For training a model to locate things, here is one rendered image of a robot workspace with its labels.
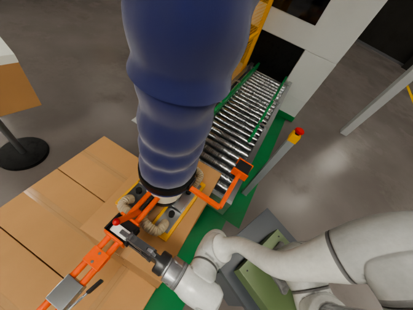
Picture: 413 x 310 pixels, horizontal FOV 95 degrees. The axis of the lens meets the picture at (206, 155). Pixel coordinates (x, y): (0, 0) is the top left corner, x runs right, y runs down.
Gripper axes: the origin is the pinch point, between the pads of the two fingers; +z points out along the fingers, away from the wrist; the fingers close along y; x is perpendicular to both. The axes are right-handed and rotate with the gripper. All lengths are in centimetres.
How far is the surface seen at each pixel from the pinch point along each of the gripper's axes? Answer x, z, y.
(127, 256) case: -3.5, -5.1, 12.8
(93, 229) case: -3.1, 13.2, 13.1
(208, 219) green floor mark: 69, -31, 107
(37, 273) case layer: -29, 33, 54
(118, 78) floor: 177, 189, 110
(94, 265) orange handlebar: -11.5, -0.9, -1.5
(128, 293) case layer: -13, -11, 53
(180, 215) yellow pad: 21.1, -13.3, 10.3
